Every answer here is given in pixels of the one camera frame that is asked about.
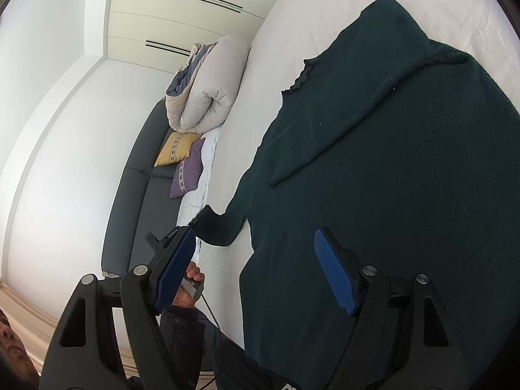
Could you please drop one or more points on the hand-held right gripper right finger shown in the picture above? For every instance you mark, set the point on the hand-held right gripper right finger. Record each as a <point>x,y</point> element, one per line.
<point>336,280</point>

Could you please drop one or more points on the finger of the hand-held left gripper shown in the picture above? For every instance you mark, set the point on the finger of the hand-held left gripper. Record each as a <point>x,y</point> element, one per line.
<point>160,243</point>

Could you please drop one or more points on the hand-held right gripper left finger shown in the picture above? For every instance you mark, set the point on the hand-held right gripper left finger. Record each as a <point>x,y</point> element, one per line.
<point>174,270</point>

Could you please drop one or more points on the dark green sweater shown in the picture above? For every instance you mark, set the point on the dark green sweater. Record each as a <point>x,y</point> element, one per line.
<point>386,170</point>

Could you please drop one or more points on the person's left forearm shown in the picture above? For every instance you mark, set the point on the person's left forearm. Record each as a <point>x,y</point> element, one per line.
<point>183,337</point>

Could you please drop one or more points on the person's left hand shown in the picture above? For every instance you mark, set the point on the person's left hand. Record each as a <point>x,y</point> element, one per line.
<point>194,271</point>

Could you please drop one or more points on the dark grey headboard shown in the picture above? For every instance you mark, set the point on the dark grey headboard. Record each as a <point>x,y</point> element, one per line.
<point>134,195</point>

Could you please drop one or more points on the white pillow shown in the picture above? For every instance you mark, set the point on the white pillow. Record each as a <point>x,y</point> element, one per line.
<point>199,201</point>

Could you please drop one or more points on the yellow patterned pillow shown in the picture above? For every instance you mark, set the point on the yellow patterned pillow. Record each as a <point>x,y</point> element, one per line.
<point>174,148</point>

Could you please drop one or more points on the beige folded duvet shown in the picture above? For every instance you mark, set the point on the beige folded duvet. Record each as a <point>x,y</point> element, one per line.
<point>211,89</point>

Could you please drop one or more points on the person's face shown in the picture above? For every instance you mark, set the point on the person's face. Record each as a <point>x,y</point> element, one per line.
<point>10,341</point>

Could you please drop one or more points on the cream wardrobe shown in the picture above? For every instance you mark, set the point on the cream wardrobe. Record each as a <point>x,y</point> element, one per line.
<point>162,16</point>

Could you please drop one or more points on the white bed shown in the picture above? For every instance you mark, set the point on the white bed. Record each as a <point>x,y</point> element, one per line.
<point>292,28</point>

